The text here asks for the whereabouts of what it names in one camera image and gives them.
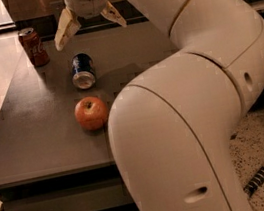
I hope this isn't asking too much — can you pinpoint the red coca-cola can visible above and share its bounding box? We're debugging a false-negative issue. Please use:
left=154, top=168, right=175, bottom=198
left=18, top=27, right=50, bottom=67

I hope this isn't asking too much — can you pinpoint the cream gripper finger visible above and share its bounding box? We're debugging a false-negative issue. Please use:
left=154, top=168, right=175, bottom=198
left=101, top=2, right=127, bottom=28
left=54, top=7, right=81, bottom=51

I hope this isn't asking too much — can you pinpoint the upper grey drawer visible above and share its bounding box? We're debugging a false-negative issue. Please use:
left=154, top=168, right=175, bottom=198
left=1, top=178, right=133, bottom=211

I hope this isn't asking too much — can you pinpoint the blue pepsi can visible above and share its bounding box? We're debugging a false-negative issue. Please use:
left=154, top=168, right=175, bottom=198
left=71, top=53, right=96, bottom=90

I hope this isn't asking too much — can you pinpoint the red apple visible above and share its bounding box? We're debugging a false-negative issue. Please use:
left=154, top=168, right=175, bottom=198
left=74, top=96, right=109, bottom=131

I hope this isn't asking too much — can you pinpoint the grey drawer cabinet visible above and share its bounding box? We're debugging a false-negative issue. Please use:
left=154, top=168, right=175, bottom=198
left=0, top=22, right=175, bottom=211

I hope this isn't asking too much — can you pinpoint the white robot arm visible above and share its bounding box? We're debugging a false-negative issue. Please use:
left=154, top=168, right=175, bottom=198
left=55, top=0, right=264, bottom=211

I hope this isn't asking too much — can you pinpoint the white power strip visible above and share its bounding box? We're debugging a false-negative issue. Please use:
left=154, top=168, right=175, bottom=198
left=243, top=164, right=264, bottom=199

